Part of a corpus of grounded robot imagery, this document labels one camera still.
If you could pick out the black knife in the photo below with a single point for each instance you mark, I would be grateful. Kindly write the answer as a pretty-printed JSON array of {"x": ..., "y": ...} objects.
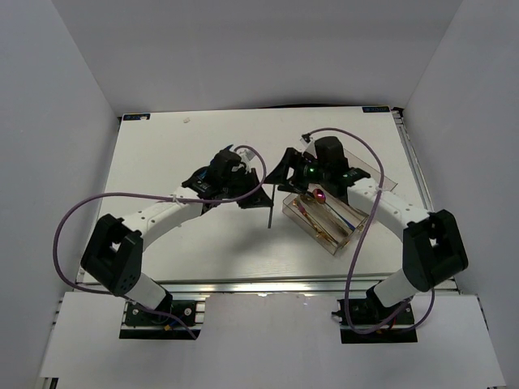
[{"x": 357, "y": 213}]

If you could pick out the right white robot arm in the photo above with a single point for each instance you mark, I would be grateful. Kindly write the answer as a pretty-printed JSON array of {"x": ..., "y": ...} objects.
[{"x": 432, "y": 247}]

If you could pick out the blue corner sticker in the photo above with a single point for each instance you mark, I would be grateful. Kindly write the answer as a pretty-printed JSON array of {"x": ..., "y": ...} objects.
[
  {"x": 136, "y": 117},
  {"x": 376, "y": 109}
]

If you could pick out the clear four-slot utensil organizer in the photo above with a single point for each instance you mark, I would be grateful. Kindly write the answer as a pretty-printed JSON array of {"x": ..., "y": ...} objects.
[{"x": 290, "y": 210}]

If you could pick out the right blue corner sticker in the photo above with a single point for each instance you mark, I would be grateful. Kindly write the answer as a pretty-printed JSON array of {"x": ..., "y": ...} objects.
[{"x": 376, "y": 109}]

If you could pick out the gold fork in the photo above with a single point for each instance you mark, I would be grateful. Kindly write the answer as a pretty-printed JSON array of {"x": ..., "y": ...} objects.
[{"x": 318, "y": 230}]

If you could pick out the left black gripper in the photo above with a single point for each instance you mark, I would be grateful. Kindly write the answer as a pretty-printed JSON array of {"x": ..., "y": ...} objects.
[{"x": 259, "y": 198}]

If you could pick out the aluminium table rail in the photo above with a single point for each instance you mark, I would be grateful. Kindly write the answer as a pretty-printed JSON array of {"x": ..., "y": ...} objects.
[{"x": 358, "y": 286}]

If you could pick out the iridescent purple spoon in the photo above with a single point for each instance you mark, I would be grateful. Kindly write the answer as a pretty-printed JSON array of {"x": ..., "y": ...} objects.
[{"x": 338, "y": 212}]

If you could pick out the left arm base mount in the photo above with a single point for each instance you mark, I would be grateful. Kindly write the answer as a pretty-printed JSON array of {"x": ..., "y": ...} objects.
[{"x": 182, "y": 319}]

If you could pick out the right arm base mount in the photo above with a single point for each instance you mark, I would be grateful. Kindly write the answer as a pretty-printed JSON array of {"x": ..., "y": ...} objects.
[{"x": 364, "y": 315}]

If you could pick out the blue chopstick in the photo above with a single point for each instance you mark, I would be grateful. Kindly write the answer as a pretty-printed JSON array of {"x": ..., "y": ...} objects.
[{"x": 273, "y": 192}]

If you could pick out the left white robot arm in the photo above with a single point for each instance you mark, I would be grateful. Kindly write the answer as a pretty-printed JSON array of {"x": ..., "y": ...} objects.
[{"x": 114, "y": 253}]

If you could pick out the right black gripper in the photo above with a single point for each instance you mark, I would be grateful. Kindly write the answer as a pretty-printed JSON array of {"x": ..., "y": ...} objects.
[{"x": 293, "y": 159}]

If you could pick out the left blue corner sticker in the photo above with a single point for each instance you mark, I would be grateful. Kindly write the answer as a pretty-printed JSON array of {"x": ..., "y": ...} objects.
[{"x": 136, "y": 117}]

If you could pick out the black spoon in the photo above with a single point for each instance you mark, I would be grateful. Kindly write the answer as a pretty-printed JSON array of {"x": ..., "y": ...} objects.
[{"x": 307, "y": 198}]

